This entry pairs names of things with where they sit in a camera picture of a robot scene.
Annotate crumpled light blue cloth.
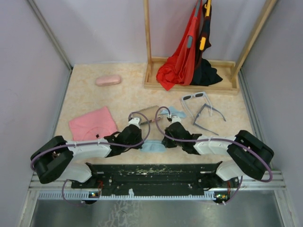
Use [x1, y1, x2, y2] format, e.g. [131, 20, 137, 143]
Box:
[168, 106, 187, 119]

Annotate grey blue frame glasses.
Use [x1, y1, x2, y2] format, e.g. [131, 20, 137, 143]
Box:
[193, 103, 227, 136]

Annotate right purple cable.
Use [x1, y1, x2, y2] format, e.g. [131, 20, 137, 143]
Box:
[155, 106, 273, 206]

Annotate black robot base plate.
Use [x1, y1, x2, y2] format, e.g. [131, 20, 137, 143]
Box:
[71, 164, 239, 196]

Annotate yellow clothes hanger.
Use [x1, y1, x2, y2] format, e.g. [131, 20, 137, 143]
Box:
[199, 0, 212, 51]

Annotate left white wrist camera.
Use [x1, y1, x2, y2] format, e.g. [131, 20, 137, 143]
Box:
[128, 117, 141, 128]

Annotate white cable duct strip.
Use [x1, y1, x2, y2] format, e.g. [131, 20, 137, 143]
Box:
[39, 190, 229, 201]

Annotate dark hanging garment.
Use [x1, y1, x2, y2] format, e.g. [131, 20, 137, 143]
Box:
[190, 0, 223, 87]

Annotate flag print glasses case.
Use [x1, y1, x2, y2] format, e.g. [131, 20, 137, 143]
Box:
[134, 105, 162, 125]

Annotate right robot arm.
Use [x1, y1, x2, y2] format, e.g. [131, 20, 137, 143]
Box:
[159, 122, 274, 187]

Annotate pink glasses case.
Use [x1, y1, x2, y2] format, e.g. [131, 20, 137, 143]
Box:
[95, 75, 121, 87]

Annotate red hanging garment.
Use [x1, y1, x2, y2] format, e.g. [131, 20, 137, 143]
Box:
[156, 0, 203, 91]

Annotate pink folded cloth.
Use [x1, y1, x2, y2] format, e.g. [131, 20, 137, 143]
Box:
[69, 106, 118, 141]

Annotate purple cable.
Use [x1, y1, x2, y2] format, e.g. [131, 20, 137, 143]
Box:
[30, 111, 151, 207]
[155, 106, 273, 206]

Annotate white frame sunglasses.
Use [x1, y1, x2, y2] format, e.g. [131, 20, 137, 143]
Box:
[181, 91, 213, 119]

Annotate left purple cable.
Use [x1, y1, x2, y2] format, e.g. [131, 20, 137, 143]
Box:
[30, 111, 151, 207]

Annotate light blue lens cloth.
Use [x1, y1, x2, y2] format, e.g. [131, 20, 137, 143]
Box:
[140, 140, 166, 153]

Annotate wooden clothes rack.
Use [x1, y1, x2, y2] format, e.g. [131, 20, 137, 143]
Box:
[143, 0, 276, 95]

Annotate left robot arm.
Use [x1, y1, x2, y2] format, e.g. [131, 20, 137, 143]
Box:
[30, 124, 143, 188]

